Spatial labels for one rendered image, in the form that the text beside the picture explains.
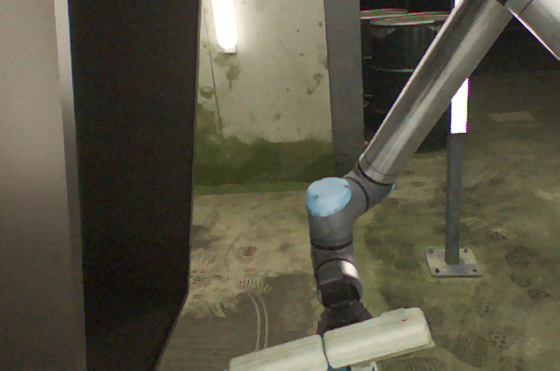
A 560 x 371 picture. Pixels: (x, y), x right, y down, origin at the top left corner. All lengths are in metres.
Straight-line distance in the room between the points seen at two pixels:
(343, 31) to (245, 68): 0.57
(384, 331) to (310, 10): 2.11
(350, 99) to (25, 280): 2.26
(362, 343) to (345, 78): 2.09
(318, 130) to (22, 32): 2.34
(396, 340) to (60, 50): 0.57
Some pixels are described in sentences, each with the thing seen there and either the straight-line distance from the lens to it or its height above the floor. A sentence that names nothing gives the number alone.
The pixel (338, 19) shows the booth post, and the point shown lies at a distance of 2.66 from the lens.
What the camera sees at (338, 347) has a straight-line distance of 0.76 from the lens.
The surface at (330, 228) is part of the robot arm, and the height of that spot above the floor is 0.76.
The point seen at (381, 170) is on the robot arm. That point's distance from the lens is 1.01.
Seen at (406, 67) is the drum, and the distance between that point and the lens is 3.22.
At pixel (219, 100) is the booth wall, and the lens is 2.82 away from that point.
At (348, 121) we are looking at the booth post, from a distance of 2.77.
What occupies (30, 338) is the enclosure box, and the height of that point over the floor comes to 0.84.
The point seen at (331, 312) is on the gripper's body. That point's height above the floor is 0.68.
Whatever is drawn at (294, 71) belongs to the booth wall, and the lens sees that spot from 2.71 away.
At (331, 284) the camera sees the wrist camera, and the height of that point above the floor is 0.75.
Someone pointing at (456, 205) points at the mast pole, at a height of 0.29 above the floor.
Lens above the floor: 1.23
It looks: 21 degrees down
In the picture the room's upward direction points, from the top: 6 degrees counter-clockwise
